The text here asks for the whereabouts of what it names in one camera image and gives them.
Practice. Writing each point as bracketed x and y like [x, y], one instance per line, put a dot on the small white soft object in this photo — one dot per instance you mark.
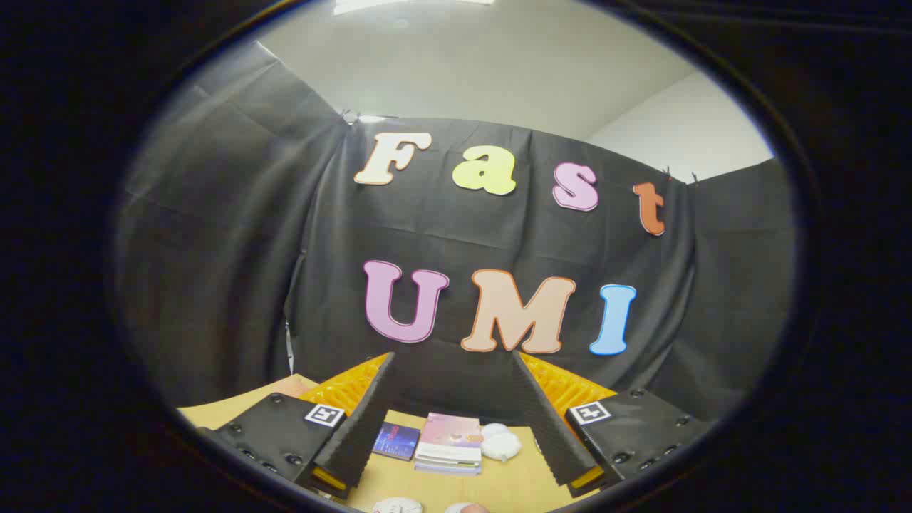
[494, 429]

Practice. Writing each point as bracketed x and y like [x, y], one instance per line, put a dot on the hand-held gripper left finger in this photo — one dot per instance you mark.
[360, 427]

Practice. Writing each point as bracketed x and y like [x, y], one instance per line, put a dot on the large white soft object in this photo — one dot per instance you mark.
[501, 446]

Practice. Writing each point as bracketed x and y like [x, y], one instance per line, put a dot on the pink lidded storage box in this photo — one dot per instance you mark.
[450, 442]

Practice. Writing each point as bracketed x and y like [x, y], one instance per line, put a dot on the ceiling light panel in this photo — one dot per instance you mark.
[399, 4]

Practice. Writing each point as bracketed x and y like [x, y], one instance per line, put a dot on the black backdrop cloth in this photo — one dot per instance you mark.
[285, 214]

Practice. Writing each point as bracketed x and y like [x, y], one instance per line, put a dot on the dark blue booklet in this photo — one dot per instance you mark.
[396, 440]

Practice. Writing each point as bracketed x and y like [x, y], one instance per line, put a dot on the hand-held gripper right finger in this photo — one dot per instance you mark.
[548, 427]

